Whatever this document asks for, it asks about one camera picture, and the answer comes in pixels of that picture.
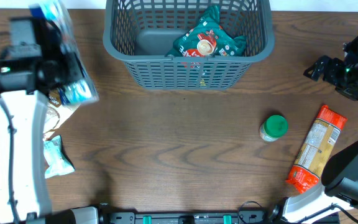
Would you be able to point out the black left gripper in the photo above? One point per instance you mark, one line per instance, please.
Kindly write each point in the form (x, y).
(68, 63)

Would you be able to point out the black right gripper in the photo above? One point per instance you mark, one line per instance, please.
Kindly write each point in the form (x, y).
(327, 68)

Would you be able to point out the Kleenex tissue multipack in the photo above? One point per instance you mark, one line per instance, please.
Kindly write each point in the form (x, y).
(77, 88)

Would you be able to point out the beige Pantree snack bag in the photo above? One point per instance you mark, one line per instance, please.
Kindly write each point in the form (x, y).
(57, 114)

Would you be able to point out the green lid jar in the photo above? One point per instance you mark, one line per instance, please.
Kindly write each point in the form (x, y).
(273, 128)

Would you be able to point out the light teal small packet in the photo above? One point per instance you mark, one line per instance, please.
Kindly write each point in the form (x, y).
(57, 162)

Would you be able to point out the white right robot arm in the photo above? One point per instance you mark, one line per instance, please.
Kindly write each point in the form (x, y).
(338, 187)

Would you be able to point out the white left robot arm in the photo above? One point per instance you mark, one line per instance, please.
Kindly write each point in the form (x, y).
(23, 189)

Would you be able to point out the orange spaghetti package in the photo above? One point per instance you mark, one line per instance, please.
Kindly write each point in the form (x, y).
(318, 145)

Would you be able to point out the grey plastic basket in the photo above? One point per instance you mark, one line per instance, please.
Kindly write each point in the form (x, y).
(140, 33)

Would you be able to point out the green coffee snack bag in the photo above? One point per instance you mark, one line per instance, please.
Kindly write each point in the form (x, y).
(208, 39)

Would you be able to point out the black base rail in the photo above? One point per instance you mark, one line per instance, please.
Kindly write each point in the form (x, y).
(255, 214)

